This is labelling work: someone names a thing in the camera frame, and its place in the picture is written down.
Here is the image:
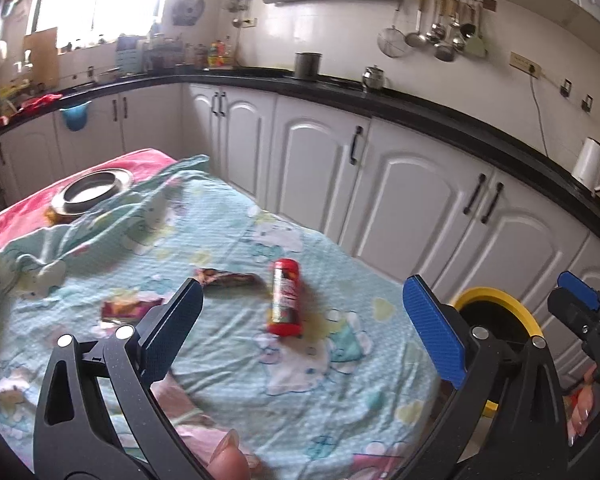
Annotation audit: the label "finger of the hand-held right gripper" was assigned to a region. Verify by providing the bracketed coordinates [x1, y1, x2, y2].
[547, 287, 600, 361]
[558, 271, 600, 322]

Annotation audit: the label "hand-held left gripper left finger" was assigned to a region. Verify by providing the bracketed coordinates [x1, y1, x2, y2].
[32, 277, 216, 480]

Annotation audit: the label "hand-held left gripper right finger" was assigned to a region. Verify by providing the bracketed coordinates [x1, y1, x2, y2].
[402, 274, 573, 480]

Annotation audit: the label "yellow trash bin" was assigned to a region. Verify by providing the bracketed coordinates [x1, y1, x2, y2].
[449, 287, 546, 416]

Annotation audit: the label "red snack canister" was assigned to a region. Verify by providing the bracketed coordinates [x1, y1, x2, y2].
[265, 258, 304, 337]

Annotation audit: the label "person's right hand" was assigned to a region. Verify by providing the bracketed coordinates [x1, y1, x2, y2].
[562, 365, 600, 449]

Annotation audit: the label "person's left hand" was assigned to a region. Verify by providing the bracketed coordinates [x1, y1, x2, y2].
[206, 431, 257, 480]

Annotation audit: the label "red yellow snack wrapper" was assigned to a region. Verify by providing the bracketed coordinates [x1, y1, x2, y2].
[101, 295, 164, 324]

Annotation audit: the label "dark brown snack wrapper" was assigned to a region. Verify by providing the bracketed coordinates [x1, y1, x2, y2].
[194, 267, 257, 291]

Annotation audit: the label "light blue cartoon blanket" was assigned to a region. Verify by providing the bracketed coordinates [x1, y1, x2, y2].
[0, 155, 442, 480]

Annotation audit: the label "white electric kettle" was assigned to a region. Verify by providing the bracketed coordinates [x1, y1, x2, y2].
[572, 137, 600, 194]

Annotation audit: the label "white base cabinets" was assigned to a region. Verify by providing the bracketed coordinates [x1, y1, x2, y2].
[0, 82, 600, 377]

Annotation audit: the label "round metal plate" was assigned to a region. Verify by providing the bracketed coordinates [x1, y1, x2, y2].
[49, 168, 134, 217]

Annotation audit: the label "pink blanket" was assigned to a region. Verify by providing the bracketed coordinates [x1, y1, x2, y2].
[0, 148, 179, 262]

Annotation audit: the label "black countertop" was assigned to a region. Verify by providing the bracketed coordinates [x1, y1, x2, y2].
[0, 70, 600, 247]

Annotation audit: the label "steel teapot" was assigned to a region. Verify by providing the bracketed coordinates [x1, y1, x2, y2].
[362, 64, 386, 94]

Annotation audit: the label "red cloth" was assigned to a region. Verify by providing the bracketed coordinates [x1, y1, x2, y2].
[19, 92, 64, 112]

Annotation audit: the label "green spatula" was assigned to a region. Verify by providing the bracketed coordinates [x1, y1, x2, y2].
[465, 6, 489, 59]

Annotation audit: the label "row of condiment bottles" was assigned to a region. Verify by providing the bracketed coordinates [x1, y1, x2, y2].
[184, 36, 237, 69]

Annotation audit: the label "large steel ladle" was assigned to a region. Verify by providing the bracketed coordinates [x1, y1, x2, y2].
[433, 5, 456, 63]

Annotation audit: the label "grey cylindrical pot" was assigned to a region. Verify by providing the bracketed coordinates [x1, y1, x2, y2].
[293, 51, 321, 81]

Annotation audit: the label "wooden cutting board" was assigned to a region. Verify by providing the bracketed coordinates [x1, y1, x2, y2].
[23, 27, 60, 89]

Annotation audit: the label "kitchen window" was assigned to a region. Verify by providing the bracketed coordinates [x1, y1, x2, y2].
[27, 0, 174, 54]

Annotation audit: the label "black power cord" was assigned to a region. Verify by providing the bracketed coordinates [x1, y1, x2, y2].
[529, 74, 549, 157]

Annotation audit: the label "wall power socket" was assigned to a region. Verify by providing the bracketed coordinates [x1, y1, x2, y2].
[509, 52, 541, 79]

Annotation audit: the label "wire skimmer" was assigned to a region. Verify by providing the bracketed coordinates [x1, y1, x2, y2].
[377, 0, 409, 59]

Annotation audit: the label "small grey wall fan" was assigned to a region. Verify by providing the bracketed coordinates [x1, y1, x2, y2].
[172, 0, 205, 26]

